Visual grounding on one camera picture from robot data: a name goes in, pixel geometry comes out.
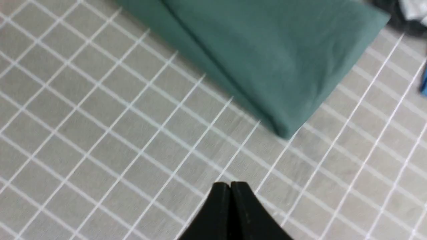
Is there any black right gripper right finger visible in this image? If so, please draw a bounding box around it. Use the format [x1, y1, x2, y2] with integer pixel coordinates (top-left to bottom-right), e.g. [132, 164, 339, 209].
[230, 181, 292, 240]

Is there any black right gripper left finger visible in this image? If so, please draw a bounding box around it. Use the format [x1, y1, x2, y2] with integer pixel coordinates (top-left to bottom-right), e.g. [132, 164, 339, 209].
[179, 182, 231, 240]

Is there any green long-sleeved shirt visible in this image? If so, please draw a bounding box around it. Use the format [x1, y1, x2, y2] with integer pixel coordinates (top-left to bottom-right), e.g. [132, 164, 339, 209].
[117, 0, 389, 139]

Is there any blue shirt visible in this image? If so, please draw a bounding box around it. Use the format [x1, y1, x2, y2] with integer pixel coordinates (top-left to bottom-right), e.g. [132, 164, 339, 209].
[419, 67, 427, 97]

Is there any white crumpled shirt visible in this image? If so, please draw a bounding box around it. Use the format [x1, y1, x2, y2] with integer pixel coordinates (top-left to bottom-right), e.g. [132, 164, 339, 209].
[399, 0, 427, 26]

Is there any grey checkered tablecloth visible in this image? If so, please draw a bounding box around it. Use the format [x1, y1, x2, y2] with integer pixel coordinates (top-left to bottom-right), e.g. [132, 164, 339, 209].
[0, 0, 426, 240]

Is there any black garment under pile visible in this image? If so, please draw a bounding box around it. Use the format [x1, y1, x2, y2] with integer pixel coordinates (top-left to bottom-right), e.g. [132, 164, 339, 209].
[371, 0, 427, 39]

